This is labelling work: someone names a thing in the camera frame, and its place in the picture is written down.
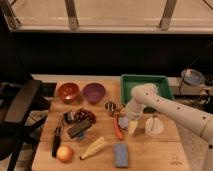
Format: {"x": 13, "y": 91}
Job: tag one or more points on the purple bowl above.
{"x": 93, "y": 92}

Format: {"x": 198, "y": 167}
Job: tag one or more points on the white round container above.
{"x": 153, "y": 126}

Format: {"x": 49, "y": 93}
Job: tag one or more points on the red bowl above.
{"x": 68, "y": 92}

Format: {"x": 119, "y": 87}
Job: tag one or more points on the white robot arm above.
{"x": 197, "y": 121}

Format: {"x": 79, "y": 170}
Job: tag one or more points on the blue sponge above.
{"x": 121, "y": 155}

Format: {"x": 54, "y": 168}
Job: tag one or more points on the dark grapes bunch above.
{"x": 82, "y": 114}

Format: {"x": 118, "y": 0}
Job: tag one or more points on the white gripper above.
{"x": 133, "y": 110}

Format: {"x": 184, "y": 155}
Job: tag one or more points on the orange carrot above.
{"x": 118, "y": 132}

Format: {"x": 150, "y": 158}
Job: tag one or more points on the small dark cup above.
{"x": 69, "y": 117}

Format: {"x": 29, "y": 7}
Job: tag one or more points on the yellow onion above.
{"x": 64, "y": 154}

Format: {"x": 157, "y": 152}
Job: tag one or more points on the yellow corn cob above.
{"x": 93, "y": 148}

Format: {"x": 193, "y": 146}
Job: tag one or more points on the light blue towel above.
{"x": 124, "y": 122}

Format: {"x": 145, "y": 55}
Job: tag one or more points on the black office chair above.
{"x": 13, "y": 130}

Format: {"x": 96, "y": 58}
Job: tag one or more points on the green plastic tray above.
{"x": 128, "y": 81}

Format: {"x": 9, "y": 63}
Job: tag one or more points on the small striped round object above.
{"x": 110, "y": 107}

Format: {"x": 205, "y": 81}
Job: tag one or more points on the black handled knife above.
{"x": 56, "y": 141}

